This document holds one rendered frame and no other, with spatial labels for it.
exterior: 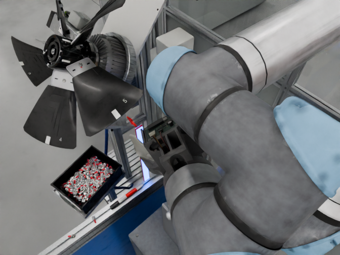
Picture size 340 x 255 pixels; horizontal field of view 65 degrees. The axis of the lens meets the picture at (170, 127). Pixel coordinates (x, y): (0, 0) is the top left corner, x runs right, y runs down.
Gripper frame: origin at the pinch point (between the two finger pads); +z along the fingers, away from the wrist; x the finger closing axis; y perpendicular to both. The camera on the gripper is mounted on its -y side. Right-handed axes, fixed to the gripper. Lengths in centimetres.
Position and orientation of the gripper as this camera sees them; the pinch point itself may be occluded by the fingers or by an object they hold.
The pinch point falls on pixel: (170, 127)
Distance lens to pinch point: 53.2
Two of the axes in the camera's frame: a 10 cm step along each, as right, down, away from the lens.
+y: -4.6, -7.4, -4.8
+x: -8.7, 5.0, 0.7
